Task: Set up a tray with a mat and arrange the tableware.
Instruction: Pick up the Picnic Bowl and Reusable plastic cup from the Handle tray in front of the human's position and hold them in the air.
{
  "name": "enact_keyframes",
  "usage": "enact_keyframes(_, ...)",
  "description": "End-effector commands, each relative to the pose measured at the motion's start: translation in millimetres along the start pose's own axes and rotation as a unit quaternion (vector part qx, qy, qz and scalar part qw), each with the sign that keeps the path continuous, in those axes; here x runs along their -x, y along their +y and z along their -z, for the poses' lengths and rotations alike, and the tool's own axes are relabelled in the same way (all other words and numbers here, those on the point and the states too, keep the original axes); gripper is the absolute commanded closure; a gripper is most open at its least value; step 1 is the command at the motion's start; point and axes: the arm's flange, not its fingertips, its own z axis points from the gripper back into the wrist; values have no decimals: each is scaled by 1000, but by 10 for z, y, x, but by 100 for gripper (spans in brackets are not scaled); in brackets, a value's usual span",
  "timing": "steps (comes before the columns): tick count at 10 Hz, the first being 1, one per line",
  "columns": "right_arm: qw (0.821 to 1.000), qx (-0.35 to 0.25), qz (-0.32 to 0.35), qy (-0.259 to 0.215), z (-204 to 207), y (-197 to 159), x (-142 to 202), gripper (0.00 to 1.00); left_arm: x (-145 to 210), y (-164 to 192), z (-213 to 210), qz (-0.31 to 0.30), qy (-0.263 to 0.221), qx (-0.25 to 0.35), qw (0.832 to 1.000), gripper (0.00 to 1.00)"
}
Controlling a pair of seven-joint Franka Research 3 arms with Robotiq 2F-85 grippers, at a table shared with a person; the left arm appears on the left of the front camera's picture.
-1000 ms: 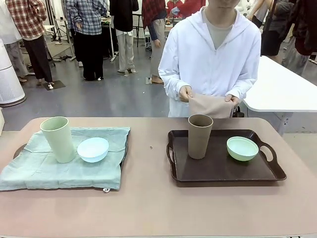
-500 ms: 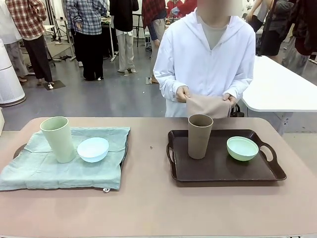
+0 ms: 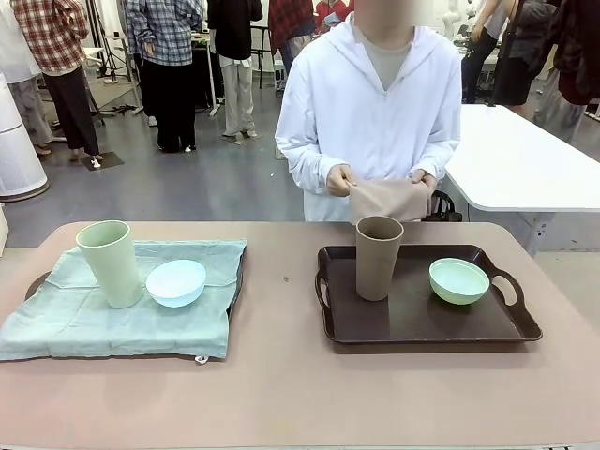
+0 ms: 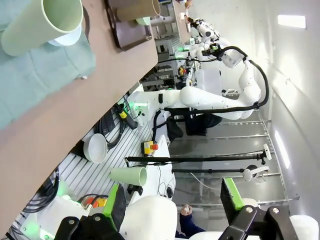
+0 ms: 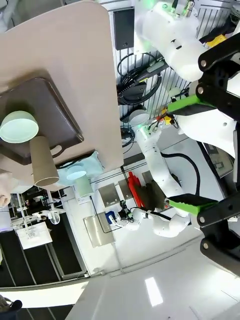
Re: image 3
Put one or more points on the person's left hand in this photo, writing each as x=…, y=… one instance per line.
x=424, y=178

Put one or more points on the person's right hand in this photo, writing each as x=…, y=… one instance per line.
x=338, y=182

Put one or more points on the beige cloth mat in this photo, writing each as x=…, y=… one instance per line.
x=389, y=201

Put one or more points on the light blue bowl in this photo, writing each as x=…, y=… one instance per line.
x=175, y=287

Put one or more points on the pale green tall cup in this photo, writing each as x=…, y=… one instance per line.
x=112, y=267

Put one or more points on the teal cloth mat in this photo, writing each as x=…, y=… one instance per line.
x=70, y=323

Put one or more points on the person's left forearm white sleeve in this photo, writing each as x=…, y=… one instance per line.
x=438, y=154

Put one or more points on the person's right forearm white sleeve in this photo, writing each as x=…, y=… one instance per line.
x=309, y=164

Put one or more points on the black bag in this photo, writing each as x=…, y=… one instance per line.
x=445, y=208

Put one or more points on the person in white hoodie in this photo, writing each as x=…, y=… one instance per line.
x=370, y=117

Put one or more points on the brown tall cup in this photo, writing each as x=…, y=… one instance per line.
x=377, y=262

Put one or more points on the white side table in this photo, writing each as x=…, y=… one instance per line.
x=515, y=154

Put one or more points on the mint green bowl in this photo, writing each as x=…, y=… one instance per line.
x=459, y=291

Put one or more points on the bystander in dark coat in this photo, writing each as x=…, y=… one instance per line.
x=520, y=56

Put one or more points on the bystander in dark red plaid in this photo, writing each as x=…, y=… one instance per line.
x=286, y=23

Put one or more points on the bystander in black jacket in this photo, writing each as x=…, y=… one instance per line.
x=234, y=28

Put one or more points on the bystander in maroon top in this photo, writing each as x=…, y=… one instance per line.
x=572, y=56

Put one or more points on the bystander in blue plaid shirt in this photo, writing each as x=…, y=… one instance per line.
x=164, y=47

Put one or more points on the black floor plate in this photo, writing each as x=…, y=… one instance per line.
x=105, y=161

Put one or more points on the bystander in red plaid shirt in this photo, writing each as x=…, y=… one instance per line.
x=56, y=42

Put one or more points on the white cylindrical air purifier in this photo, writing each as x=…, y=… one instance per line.
x=19, y=154

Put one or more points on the white cabinet edge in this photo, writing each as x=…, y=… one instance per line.
x=3, y=229

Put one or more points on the bystander in white shirt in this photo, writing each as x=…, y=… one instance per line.
x=19, y=61

